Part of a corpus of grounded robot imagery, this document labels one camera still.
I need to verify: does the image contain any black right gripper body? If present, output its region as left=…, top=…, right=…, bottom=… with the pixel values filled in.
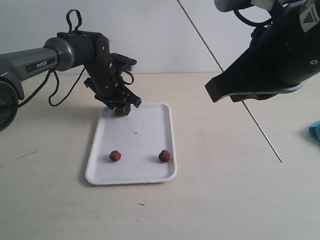
left=231, top=0, right=320, bottom=103

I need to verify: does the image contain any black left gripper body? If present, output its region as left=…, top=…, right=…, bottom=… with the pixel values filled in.
left=84, top=63, right=142, bottom=109

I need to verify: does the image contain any red ball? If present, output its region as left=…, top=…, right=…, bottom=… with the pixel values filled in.
left=109, top=150, right=122, bottom=162
left=158, top=149, right=171, bottom=163
left=114, top=107, right=124, bottom=116

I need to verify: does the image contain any thin metal skewer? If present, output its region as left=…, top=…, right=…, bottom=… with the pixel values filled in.
left=177, top=0, right=284, bottom=163

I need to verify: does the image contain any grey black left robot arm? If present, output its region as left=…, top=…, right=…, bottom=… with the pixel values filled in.
left=0, top=31, right=142, bottom=130

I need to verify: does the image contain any white plastic tray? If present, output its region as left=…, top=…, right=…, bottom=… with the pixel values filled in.
left=85, top=103, right=178, bottom=186

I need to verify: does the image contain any blue white packet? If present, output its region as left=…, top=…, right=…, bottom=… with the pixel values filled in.
left=308, top=120, right=320, bottom=142

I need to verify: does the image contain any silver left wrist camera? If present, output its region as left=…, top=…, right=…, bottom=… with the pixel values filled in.
left=111, top=53, right=137, bottom=72

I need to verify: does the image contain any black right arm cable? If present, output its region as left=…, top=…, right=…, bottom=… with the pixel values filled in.
left=233, top=7, right=275, bottom=27

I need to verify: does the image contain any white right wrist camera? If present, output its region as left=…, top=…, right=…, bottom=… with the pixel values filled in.
left=214, top=0, right=276, bottom=13

